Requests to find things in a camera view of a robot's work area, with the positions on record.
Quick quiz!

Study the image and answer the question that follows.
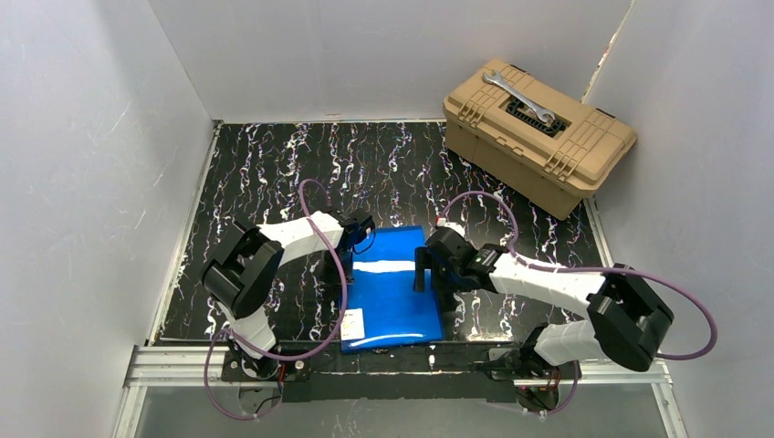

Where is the purple cable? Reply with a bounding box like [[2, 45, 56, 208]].
[[436, 191, 719, 416], [203, 178, 350, 422]]

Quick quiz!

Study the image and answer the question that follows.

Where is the silver open-end wrench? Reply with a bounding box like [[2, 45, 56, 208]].
[[482, 70, 556, 125]]

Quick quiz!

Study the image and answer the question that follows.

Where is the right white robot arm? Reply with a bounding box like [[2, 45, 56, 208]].
[[413, 225, 674, 380]]

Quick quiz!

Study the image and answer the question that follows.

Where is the blue plastic folder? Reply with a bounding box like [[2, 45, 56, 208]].
[[340, 225, 444, 353]]

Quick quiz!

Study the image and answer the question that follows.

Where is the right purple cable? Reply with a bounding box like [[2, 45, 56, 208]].
[[436, 191, 719, 416]]

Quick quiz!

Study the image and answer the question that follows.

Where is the tan plastic toolbox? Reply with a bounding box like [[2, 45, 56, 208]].
[[443, 59, 636, 220]]

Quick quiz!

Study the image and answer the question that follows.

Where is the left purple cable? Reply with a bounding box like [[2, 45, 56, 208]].
[[203, 178, 350, 422]]

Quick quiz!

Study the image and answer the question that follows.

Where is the aluminium frame rail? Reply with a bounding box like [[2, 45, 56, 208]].
[[113, 343, 686, 437]]

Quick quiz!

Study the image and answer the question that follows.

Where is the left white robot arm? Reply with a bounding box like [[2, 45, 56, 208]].
[[201, 207, 375, 362]]

